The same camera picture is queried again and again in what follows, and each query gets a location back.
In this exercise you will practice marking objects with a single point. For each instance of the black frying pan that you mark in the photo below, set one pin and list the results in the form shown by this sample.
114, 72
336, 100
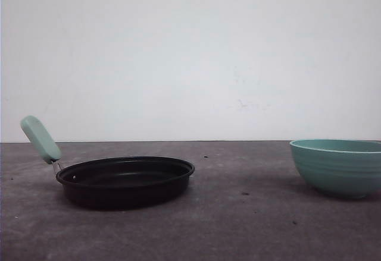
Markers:
111, 183

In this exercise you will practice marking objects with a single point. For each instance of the teal ribbed bowl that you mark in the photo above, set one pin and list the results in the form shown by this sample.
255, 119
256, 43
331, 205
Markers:
341, 168

